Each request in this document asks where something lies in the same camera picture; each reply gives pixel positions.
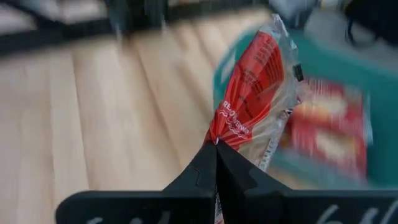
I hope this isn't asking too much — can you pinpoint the teal plastic basket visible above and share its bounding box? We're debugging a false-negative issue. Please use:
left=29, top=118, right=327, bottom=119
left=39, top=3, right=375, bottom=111
left=212, top=27, right=398, bottom=191

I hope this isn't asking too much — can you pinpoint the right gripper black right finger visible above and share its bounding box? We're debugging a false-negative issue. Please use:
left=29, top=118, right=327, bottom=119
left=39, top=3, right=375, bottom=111
left=216, top=142, right=398, bottom=224

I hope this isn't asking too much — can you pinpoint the red popcorn bag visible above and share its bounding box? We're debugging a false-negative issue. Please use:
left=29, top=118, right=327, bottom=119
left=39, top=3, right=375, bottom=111
left=278, top=77, right=374, bottom=184
left=203, top=13, right=305, bottom=224

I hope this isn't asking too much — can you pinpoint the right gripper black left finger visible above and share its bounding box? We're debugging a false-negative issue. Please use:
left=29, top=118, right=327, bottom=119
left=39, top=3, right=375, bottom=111
left=55, top=142, right=218, bottom=224

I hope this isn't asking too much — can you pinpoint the black cabinet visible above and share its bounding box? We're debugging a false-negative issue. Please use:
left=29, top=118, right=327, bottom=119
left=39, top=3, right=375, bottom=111
left=343, top=0, right=398, bottom=47

